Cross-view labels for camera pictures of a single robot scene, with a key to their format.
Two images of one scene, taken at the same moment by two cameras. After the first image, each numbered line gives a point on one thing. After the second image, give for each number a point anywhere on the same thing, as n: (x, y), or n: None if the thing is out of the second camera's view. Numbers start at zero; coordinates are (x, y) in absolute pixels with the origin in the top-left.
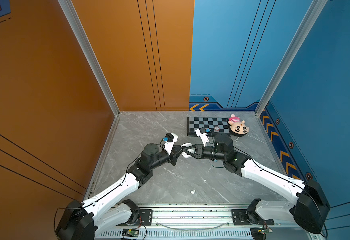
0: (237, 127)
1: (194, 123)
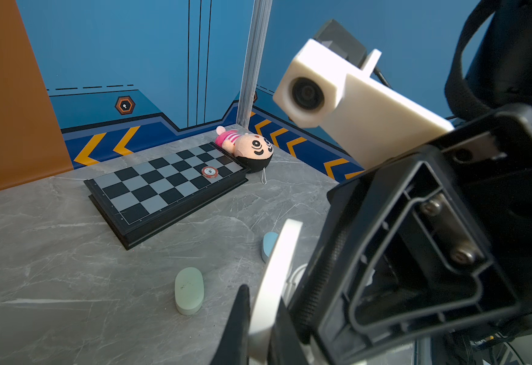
0: (254, 151)
1: (144, 199)
